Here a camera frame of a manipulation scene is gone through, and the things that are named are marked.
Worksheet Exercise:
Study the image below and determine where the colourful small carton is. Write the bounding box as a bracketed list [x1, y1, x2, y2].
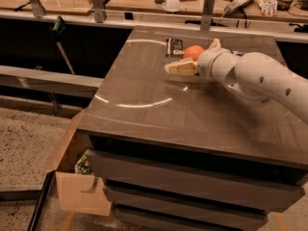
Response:
[259, 0, 277, 16]

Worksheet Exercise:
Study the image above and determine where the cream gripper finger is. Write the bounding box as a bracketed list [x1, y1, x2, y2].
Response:
[209, 38, 221, 49]
[165, 58, 197, 76]

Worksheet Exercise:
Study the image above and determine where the rxbar chocolate wrapper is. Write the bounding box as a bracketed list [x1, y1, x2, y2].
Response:
[166, 38, 184, 57]

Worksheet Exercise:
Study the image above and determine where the white bowl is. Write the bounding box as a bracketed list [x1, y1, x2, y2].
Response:
[162, 0, 182, 13]

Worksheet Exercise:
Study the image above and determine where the blue white chip bag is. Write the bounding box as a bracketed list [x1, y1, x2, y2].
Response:
[231, 50, 245, 56]

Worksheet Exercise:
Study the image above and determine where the green handled tool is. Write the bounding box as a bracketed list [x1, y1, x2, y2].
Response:
[50, 15, 76, 76]

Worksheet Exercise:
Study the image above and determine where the black mesh cup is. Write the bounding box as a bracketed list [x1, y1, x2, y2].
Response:
[277, 0, 294, 11]

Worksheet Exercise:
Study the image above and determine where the metal bracket post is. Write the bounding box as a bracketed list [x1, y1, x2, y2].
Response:
[29, 0, 46, 18]
[200, 0, 215, 31]
[91, 0, 106, 23]

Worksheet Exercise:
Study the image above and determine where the orange fruit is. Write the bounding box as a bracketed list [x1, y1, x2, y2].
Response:
[183, 45, 205, 61]

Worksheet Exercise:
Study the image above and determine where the green packet in box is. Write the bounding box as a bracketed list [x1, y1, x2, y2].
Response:
[74, 155, 91, 175]

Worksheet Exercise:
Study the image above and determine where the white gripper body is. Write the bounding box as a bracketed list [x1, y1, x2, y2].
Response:
[197, 48, 240, 83]

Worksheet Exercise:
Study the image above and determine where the open cardboard box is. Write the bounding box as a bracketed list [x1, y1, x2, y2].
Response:
[46, 111, 112, 217]

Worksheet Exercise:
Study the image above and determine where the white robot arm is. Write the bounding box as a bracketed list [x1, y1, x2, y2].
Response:
[165, 38, 308, 123]

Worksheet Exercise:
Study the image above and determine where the grey drawer cabinet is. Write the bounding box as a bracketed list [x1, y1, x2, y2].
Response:
[78, 27, 307, 231]

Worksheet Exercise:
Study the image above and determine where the grey handheld device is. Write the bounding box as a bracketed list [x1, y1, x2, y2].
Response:
[223, 0, 254, 15]

